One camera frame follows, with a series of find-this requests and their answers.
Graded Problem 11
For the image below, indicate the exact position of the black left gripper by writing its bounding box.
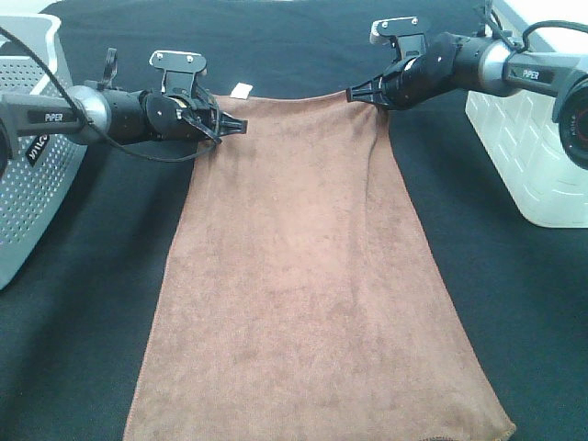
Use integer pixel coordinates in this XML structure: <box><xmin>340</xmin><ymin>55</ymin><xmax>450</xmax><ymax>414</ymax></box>
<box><xmin>140</xmin><ymin>90</ymin><xmax>248</xmax><ymax>142</ymax></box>

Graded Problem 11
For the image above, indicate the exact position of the black table cloth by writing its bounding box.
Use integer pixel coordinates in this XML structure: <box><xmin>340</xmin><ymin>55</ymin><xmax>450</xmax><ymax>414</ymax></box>
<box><xmin>1</xmin><ymin>1</ymin><xmax>587</xmax><ymax>440</ymax></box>

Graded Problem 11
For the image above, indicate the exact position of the white plastic basket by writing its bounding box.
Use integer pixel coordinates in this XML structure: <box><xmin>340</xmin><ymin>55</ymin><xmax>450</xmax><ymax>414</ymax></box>
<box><xmin>465</xmin><ymin>1</ymin><xmax>587</xmax><ymax>228</ymax></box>

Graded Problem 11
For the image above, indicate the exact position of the grey perforated laundry basket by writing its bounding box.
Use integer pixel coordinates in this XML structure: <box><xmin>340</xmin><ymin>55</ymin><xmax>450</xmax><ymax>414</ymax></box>
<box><xmin>1</xmin><ymin>14</ymin><xmax>86</xmax><ymax>288</ymax></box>

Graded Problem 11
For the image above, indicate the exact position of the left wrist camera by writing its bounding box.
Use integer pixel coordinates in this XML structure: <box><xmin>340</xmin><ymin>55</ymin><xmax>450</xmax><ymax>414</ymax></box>
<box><xmin>149</xmin><ymin>50</ymin><xmax>208</xmax><ymax>96</ymax></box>

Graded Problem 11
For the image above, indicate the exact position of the brown towel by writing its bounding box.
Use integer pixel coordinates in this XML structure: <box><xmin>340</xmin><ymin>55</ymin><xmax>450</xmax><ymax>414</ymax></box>
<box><xmin>124</xmin><ymin>92</ymin><xmax>515</xmax><ymax>440</ymax></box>

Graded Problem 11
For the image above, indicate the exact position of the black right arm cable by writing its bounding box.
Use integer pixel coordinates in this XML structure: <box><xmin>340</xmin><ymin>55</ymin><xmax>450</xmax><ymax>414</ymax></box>
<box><xmin>475</xmin><ymin>0</ymin><xmax>588</xmax><ymax>51</ymax></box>

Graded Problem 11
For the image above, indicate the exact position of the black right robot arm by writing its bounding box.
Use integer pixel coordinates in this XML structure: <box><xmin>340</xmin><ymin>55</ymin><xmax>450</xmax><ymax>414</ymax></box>
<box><xmin>345</xmin><ymin>32</ymin><xmax>587</xmax><ymax>169</ymax></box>

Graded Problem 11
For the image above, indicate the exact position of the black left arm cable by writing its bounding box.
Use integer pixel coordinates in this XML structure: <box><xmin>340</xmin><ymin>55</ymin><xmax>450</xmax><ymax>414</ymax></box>
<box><xmin>0</xmin><ymin>25</ymin><xmax>221</xmax><ymax>163</ymax></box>

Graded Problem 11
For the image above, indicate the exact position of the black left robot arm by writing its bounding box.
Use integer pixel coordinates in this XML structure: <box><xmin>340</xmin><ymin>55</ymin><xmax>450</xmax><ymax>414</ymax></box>
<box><xmin>1</xmin><ymin>49</ymin><xmax>247</xmax><ymax>161</ymax></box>

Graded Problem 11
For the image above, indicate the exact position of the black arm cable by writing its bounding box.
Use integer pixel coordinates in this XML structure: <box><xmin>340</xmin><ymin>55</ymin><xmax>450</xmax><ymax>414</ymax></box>
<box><xmin>475</xmin><ymin>0</ymin><xmax>588</xmax><ymax>51</ymax></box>
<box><xmin>0</xmin><ymin>25</ymin><xmax>221</xmax><ymax>163</ymax></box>

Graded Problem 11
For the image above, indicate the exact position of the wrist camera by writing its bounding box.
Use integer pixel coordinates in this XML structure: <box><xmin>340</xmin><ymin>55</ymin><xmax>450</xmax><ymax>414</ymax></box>
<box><xmin>149</xmin><ymin>50</ymin><xmax>208</xmax><ymax>96</ymax></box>
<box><xmin>369</xmin><ymin>16</ymin><xmax>431</xmax><ymax>63</ymax></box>

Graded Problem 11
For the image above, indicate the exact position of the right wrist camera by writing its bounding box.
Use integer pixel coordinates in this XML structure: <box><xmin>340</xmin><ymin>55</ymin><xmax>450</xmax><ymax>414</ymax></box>
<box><xmin>369</xmin><ymin>16</ymin><xmax>431</xmax><ymax>63</ymax></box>

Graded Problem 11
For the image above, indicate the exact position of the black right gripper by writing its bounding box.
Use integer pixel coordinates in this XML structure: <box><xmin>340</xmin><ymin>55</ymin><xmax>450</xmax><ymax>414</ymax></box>
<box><xmin>345</xmin><ymin>32</ymin><xmax>459</xmax><ymax>110</ymax></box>

